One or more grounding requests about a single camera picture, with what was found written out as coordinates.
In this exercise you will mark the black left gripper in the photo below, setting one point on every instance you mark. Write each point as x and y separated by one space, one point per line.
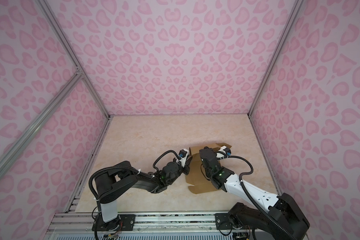
187 165

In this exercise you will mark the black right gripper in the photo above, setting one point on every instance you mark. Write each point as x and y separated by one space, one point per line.
201 151

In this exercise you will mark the aluminium corner post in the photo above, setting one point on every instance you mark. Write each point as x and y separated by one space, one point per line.
285 34
67 46

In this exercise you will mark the aluminium back left corner post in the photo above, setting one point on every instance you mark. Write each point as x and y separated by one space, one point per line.
67 46

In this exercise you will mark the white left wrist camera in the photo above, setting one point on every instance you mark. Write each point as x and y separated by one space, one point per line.
183 156

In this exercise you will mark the brown cardboard paper box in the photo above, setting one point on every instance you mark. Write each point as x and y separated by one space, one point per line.
197 178

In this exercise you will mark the aluminium back right corner post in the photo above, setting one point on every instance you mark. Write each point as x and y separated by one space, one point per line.
285 34

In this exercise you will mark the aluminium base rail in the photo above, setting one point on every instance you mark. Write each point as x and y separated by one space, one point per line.
190 225

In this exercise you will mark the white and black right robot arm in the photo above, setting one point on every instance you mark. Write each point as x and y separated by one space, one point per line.
278 215

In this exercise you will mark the aluminium diagonal left wall bar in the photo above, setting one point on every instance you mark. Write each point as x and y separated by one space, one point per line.
12 154

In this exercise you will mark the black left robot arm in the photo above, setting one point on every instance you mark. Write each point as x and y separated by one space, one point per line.
108 184

